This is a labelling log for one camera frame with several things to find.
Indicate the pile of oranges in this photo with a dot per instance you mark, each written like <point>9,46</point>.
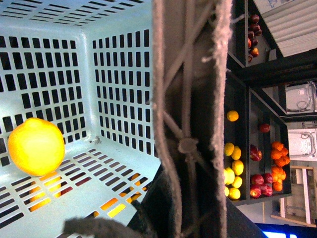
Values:
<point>280,159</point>

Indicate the light blue plastic basket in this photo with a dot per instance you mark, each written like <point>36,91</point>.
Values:
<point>85,66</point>

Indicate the white washing machine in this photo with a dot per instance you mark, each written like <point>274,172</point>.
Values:
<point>301,98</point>

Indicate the wooden pallet frame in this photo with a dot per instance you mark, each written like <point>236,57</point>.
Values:
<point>301,206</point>

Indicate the brown basket handle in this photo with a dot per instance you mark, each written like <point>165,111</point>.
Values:
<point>190,46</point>

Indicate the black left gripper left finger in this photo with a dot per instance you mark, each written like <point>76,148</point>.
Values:
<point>107,228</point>

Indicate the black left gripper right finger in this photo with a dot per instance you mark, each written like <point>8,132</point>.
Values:
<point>240,226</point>

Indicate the black fruit shelf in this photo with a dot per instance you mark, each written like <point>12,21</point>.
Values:
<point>255,88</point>

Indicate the yellow lemon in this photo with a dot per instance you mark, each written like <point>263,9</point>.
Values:
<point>36,147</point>

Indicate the red apple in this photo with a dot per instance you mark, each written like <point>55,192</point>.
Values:
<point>264,128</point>
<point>257,179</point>
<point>255,153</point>

